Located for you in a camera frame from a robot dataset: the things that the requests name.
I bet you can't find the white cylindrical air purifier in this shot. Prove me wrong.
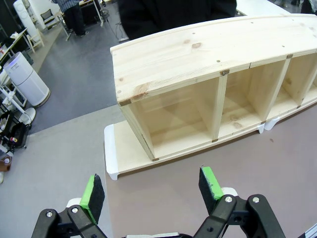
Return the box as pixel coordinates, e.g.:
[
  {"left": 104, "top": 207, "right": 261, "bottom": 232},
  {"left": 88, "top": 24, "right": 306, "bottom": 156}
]
[{"left": 3, "top": 51, "right": 51, "bottom": 108}]

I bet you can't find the black equipment bag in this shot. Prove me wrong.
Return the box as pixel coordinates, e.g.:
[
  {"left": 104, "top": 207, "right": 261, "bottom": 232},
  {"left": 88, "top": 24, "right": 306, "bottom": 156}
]
[{"left": 0, "top": 111, "right": 32, "bottom": 150}]

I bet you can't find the white side table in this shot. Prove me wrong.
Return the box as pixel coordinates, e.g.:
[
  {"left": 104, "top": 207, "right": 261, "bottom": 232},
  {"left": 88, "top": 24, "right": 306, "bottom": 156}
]
[{"left": 236, "top": 0, "right": 293, "bottom": 17}]

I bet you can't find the tall white tower air conditioner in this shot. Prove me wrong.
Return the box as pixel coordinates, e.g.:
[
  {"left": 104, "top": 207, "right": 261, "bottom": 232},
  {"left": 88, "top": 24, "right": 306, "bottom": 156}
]
[{"left": 13, "top": 0, "right": 38, "bottom": 43}]

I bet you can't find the pine wood cubby shelf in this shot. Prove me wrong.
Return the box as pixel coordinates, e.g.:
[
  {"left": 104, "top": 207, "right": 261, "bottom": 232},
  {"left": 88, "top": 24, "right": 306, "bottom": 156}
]
[{"left": 110, "top": 13, "right": 317, "bottom": 162}]

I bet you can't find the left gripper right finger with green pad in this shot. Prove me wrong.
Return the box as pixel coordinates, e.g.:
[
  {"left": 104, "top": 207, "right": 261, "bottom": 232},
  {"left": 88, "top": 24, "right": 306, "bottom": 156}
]
[{"left": 193, "top": 166, "right": 285, "bottom": 238}]

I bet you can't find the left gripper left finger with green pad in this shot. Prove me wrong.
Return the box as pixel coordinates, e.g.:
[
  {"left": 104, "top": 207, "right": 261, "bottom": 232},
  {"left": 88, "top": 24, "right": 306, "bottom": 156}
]
[{"left": 31, "top": 173, "right": 108, "bottom": 238}]

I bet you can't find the light wooden chair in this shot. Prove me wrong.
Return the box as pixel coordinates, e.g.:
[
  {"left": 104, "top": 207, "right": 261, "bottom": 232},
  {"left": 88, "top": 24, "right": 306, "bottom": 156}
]
[{"left": 26, "top": 28, "right": 46, "bottom": 53}]

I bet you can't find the person in black jacket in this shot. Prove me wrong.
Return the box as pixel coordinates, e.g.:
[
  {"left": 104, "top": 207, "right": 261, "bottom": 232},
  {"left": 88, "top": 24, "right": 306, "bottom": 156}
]
[{"left": 118, "top": 0, "right": 237, "bottom": 41}]

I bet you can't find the white floor fan base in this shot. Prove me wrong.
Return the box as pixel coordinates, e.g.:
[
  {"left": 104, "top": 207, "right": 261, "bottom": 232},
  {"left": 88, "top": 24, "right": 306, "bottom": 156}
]
[{"left": 18, "top": 107, "right": 37, "bottom": 124}]

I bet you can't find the wooden riser with white legs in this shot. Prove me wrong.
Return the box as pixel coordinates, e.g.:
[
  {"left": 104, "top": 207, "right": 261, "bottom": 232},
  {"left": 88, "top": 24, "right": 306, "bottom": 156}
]
[
  {"left": 103, "top": 116, "right": 267, "bottom": 180},
  {"left": 264, "top": 99, "right": 317, "bottom": 131}
]

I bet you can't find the person in plaid shirt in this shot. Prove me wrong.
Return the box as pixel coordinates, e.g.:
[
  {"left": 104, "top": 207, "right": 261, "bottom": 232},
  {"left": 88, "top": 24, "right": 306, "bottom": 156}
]
[{"left": 53, "top": 0, "right": 88, "bottom": 37}]

